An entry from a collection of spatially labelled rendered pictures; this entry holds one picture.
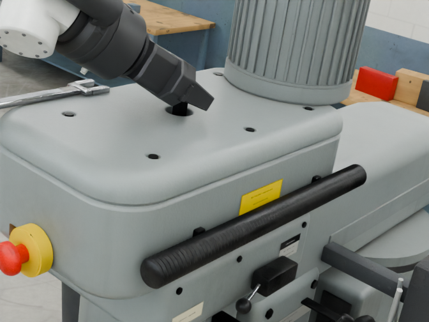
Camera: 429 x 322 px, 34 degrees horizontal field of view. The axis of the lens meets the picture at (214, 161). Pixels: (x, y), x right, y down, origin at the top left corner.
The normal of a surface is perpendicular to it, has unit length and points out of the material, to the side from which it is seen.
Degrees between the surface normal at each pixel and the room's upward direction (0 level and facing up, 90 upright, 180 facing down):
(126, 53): 94
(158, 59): 90
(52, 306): 0
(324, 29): 90
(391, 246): 0
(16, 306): 0
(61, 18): 64
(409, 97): 90
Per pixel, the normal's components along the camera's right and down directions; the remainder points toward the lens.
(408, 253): 0.15, -0.91
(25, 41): -0.19, 0.93
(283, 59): -0.26, 0.35
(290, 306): 0.76, 0.36
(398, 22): -0.64, 0.22
